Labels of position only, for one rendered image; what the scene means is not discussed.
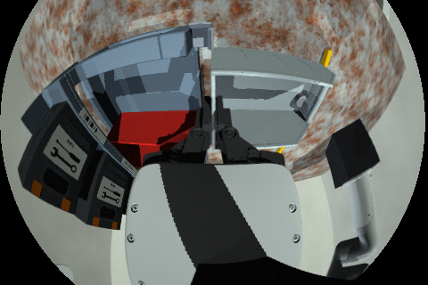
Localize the grey metal bin rack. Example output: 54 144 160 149
21 22 214 177

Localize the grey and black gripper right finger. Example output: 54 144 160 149
215 96 285 166

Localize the red open bin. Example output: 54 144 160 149
107 110 197 167

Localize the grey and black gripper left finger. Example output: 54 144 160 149
143 96 212 165

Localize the yellow vertical bar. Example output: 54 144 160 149
277 49 332 153

